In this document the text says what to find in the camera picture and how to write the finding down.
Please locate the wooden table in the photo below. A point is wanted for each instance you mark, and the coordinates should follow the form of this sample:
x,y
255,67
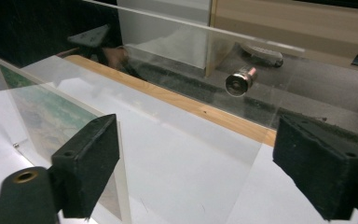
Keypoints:
x,y
199,109

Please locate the black curtain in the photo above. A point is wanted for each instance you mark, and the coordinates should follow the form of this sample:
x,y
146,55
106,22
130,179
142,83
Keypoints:
x,y
18,28

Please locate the photo print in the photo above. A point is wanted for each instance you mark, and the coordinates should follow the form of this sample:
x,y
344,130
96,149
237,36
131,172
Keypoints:
x,y
43,118

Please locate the small metal frame screw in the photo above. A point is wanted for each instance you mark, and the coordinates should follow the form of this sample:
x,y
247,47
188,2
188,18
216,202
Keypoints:
x,y
16,145

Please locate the clear acrylic frame panel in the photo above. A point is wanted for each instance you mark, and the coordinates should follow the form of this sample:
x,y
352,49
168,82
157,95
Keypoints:
x,y
199,77
123,186

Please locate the dark oval device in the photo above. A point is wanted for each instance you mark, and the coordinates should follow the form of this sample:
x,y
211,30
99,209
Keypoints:
x,y
264,56

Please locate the wooden desk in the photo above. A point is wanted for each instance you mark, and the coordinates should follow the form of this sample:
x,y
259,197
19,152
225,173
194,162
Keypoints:
x,y
292,21

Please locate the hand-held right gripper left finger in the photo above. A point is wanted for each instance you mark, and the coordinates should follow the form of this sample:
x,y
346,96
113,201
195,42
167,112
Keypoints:
x,y
87,161

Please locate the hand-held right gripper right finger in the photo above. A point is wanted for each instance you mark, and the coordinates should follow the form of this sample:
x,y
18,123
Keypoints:
x,y
320,168

